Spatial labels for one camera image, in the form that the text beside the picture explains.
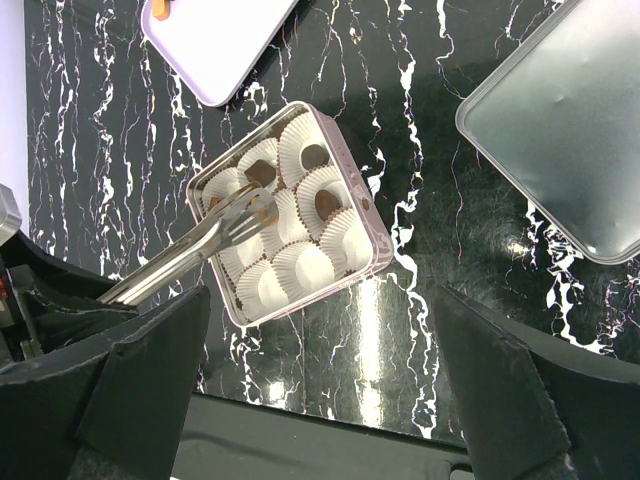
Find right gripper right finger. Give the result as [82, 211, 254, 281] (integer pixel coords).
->
[430, 285, 639, 479]

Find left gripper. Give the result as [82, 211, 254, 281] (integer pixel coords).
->
[1, 232, 138, 363]

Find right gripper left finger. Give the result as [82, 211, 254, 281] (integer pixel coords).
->
[1, 286, 211, 479]

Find metal tongs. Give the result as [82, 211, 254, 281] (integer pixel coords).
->
[99, 182, 275, 306]

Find square dark chocolate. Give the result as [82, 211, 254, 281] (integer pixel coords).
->
[245, 159, 276, 188]

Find round dark chocolate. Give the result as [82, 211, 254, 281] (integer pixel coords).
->
[300, 144, 330, 170]
[314, 189, 343, 222]

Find dark chocolate piece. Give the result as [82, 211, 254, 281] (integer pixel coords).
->
[209, 197, 223, 210]

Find brown chocolate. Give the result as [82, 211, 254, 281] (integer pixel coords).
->
[247, 196, 280, 226]

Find orange caramel chocolate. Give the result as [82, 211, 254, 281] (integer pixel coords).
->
[151, 0, 171, 21]

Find pink chocolate tin box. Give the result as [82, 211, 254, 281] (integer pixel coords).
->
[186, 101, 394, 327]

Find silver tin lid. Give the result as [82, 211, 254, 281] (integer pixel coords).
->
[455, 1, 639, 265]

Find lilac plastic tray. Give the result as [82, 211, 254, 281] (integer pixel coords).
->
[140, 0, 296, 107]

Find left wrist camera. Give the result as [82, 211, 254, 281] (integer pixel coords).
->
[0, 184, 22, 245]

